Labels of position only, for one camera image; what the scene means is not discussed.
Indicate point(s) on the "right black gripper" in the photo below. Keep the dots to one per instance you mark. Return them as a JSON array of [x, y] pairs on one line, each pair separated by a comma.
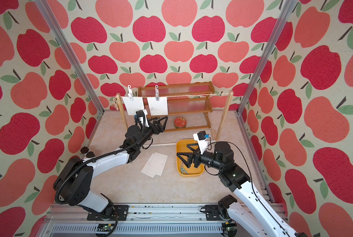
[[197, 156]]

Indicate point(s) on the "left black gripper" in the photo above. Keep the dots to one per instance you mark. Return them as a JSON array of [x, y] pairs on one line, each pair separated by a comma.
[[160, 129]]

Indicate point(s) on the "white postcard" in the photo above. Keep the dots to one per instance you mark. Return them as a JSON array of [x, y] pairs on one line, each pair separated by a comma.
[[158, 107], [158, 162], [150, 167], [133, 105]]

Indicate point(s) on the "teal clothespin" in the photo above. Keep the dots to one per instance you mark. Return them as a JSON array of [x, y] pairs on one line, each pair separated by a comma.
[[183, 171]]

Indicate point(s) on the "grey clothespin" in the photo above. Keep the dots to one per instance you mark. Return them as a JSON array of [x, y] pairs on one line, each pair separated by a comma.
[[157, 93]]

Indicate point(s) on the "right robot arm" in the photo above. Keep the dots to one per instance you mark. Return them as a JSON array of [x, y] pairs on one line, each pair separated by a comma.
[[247, 189]]

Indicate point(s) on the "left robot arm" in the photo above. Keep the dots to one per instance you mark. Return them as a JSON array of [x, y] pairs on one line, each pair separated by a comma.
[[73, 185]]

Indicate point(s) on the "red lid tin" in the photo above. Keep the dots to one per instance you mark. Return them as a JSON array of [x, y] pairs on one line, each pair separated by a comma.
[[180, 122]]

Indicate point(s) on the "yellow plastic tray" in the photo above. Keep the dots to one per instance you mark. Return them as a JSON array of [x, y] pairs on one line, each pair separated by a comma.
[[182, 148]]

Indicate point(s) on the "wooden shelf rack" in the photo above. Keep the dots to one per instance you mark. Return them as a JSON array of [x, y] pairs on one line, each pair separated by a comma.
[[191, 101]]

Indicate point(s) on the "white clothespin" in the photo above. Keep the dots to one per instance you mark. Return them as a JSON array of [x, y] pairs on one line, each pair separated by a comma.
[[130, 93]]

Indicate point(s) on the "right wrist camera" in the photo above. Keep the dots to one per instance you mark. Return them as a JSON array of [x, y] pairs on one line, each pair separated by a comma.
[[202, 139]]

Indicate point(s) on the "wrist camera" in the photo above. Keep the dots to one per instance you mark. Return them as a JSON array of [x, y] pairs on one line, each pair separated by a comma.
[[202, 139], [141, 118]]

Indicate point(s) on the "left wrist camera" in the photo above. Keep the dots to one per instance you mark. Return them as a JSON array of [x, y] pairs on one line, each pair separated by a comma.
[[141, 118]]

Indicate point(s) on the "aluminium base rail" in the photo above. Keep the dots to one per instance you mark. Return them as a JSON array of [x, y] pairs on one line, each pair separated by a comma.
[[153, 220]]

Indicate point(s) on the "left aluminium frame post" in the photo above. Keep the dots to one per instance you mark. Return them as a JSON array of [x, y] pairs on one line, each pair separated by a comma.
[[56, 29]]

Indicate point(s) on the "aluminium frame post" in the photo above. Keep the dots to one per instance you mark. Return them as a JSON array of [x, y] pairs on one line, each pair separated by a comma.
[[285, 13], [56, 29]]

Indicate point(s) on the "right aluminium frame post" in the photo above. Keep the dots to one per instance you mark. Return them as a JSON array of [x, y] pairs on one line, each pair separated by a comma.
[[285, 13]]

